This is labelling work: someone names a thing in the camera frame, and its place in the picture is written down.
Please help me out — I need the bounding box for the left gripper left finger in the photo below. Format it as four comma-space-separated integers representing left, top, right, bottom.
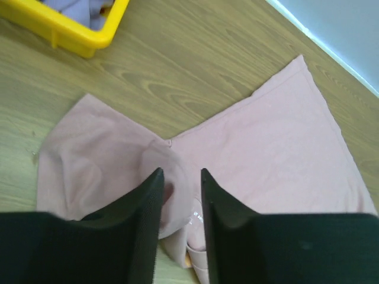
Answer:
1, 169, 164, 283

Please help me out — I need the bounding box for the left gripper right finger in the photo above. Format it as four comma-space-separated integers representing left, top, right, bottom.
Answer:
201, 169, 378, 283

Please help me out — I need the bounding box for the pink t shirt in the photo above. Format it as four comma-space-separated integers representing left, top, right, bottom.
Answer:
37, 56, 377, 283

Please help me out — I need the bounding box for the lavender t shirt in bin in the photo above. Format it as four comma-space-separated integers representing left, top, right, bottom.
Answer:
42, 0, 114, 31

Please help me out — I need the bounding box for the yellow plastic bin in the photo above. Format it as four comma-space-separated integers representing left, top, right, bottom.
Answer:
1, 0, 129, 58

